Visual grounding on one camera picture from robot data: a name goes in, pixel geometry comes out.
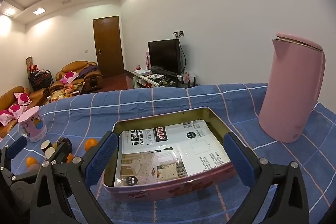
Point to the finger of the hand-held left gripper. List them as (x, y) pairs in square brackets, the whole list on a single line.
[(16, 147), (61, 154)]

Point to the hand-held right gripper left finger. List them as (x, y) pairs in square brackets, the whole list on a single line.
[(101, 158)]

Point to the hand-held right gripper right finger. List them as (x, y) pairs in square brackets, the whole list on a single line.
[(240, 161)]

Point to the dark passion fruit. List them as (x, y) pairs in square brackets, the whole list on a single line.
[(65, 141)]

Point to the pink tin box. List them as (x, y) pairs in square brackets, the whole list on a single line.
[(157, 191)]

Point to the pink cartoon mug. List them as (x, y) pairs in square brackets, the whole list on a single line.
[(32, 127)]

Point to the pink floral cushion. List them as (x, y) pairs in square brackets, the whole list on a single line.
[(22, 98), (69, 77), (17, 109), (6, 117)]

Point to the brown leather sofa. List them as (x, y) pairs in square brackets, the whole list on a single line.
[(34, 95)]

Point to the cluttered coffee table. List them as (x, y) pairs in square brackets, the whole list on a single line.
[(65, 92)]

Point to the printed paper sheet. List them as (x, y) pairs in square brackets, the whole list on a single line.
[(162, 145)]

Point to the black rack with clothes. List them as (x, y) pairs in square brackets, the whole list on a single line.
[(39, 79)]

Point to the brown leather armchair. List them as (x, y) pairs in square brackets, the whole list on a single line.
[(86, 79)]

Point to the blue plaid tablecloth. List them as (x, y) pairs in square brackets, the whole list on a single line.
[(157, 103)]

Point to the rolled woven mat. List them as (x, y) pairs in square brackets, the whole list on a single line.
[(29, 62)]

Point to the purple blanket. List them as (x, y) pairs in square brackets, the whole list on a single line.
[(88, 70)]

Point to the pink electric kettle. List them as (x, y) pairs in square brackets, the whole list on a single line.
[(288, 87)]

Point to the white television stand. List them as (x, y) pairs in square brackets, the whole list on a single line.
[(141, 79)]

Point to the black router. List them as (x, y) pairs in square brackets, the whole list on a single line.
[(187, 84)]

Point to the white set-top box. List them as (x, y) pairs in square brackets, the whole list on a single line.
[(143, 71)]

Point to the pink flower bag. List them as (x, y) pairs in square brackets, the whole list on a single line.
[(187, 76)]

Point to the tall pink box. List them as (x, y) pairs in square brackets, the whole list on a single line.
[(147, 60)]

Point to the brown wooden door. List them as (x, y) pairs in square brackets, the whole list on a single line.
[(109, 47)]

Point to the black flat television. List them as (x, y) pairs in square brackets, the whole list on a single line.
[(164, 56)]

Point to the recessed ceiling spotlight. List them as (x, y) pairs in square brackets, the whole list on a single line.
[(10, 11)]

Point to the square ceiling light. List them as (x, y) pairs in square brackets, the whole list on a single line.
[(38, 11)]

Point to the ceiling air vent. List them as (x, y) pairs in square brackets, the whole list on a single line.
[(67, 1)]

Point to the wall power outlet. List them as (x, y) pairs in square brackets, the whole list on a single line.
[(179, 33)]

